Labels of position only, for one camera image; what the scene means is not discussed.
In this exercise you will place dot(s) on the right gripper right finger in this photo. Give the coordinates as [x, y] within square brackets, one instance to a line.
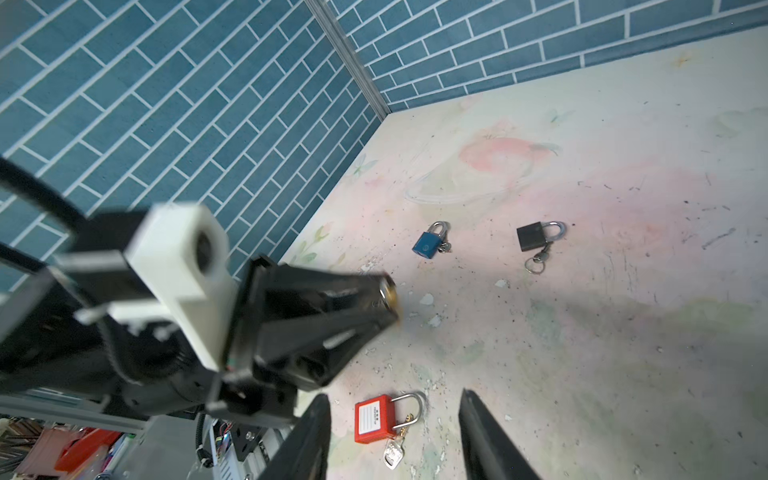
[488, 452]

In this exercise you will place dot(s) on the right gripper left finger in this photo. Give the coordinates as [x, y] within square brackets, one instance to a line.
[304, 454]

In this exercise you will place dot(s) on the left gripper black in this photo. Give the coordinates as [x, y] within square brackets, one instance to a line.
[292, 326]

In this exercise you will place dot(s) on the red padlock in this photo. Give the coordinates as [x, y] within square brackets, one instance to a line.
[375, 420]

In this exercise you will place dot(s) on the small brass padlock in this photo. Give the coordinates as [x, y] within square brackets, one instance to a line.
[389, 292]

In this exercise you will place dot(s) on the blue padlock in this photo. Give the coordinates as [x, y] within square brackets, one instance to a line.
[433, 241]

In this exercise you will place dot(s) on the black padlock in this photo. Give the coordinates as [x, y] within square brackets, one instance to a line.
[539, 237]

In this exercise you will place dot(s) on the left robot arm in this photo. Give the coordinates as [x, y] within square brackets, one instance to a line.
[158, 326]

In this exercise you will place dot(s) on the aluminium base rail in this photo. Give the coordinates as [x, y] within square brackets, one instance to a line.
[160, 447]

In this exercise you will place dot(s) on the left corner aluminium post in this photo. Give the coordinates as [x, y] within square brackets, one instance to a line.
[343, 47]

